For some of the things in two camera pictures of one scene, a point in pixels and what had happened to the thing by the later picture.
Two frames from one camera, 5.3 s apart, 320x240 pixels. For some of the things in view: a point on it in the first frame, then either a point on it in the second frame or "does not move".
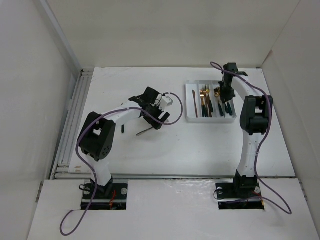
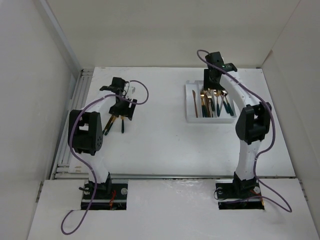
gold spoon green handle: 228,109 does not move
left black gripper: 160,111 → 126,112
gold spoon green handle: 217,92 → 224,93
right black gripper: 227,96 → 207,84
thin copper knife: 196,109 does not move
